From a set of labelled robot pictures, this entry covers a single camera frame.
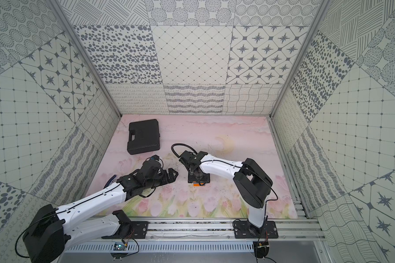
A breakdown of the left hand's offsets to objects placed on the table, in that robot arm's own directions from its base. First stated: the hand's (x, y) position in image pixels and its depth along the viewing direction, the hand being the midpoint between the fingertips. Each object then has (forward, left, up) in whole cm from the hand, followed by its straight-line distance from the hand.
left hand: (176, 177), depth 80 cm
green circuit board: (-28, +23, -11) cm, 38 cm away
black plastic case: (+30, +26, -5) cm, 39 cm away
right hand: (+1, -11, -7) cm, 13 cm away
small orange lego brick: (-5, -11, +4) cm, 13 cm away
